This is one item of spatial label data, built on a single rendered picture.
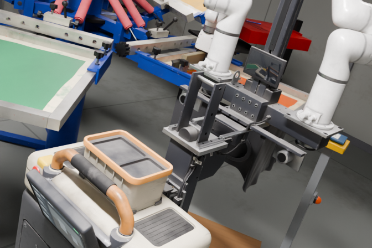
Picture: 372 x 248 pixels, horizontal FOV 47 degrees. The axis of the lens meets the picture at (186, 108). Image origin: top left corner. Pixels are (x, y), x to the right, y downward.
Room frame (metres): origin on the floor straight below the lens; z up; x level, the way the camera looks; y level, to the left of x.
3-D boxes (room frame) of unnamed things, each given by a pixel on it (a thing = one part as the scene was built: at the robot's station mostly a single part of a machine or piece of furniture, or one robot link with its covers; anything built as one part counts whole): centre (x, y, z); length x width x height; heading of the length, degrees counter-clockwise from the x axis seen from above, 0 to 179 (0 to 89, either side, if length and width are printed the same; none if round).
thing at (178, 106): (1.91, -0.17, 0.77); 0.46 x 0.09 x 0.36; 65
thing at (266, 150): (1.97, -0.46, 0.74); 0.45 x 0.03 x 0.43; 155
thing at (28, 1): (2.55, 0.76, 0.99); 0.82 x 0.79 x 0.12; 65
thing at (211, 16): (2.15, 0.00, 1.25); 0.15 x 0.10 x 0.11; 6
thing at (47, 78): (1.64, 0.68, 1.05); 1.08 x 0.61 x 0.23; 5
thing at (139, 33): (2.34, 0.31, 1.02); 0.17 x 0.06 x 0.05; 65
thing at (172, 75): (1.95, 0.14, 0.97); 0.30 x 0.05 x 0.07; 65
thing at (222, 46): (1.60, -0.06, 1.21); 0.16 x 0.13 x 0.15; 143
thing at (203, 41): (2.19, -0.01, 1.12); 0.10 x 0.08 x 0.11; 65
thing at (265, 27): (3.36, -0.41, 1.06); 0.61 x 0.46 x 0.12; 125
